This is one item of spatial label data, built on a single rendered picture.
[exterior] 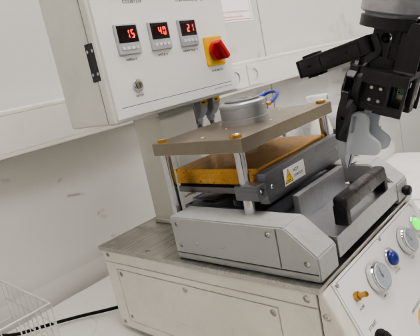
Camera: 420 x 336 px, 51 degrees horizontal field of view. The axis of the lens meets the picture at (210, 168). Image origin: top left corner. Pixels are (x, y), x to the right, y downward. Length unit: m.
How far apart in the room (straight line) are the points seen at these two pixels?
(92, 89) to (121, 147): 0.48
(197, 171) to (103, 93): 0.19
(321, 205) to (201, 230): 0.19
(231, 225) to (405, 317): 0.27
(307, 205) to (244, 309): 0.17
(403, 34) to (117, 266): 0.60
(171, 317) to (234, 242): 0.23
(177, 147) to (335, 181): 0.26
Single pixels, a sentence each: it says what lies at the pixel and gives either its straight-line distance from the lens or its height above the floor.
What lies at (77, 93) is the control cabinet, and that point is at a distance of 0.79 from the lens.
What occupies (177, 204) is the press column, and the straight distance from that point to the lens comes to 0.72.
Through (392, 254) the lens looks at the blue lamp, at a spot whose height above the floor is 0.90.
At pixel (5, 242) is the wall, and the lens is 1.09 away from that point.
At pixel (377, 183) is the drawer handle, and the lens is 0.71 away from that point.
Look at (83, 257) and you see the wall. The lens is 1.18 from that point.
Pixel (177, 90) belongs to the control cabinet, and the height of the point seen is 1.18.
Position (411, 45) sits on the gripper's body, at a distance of 0.60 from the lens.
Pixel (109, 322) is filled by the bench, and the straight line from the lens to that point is 0.99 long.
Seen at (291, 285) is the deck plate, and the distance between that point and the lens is 0.58.
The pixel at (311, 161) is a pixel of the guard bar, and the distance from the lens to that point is 0.72.
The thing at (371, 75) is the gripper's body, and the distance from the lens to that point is 0.60.
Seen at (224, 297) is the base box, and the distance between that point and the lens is 0.68.
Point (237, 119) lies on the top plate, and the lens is 0.71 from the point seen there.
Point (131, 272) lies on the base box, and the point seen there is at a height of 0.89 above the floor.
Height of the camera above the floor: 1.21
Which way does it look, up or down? 12 degrees down
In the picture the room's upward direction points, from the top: 12 degrees counter-clockwise
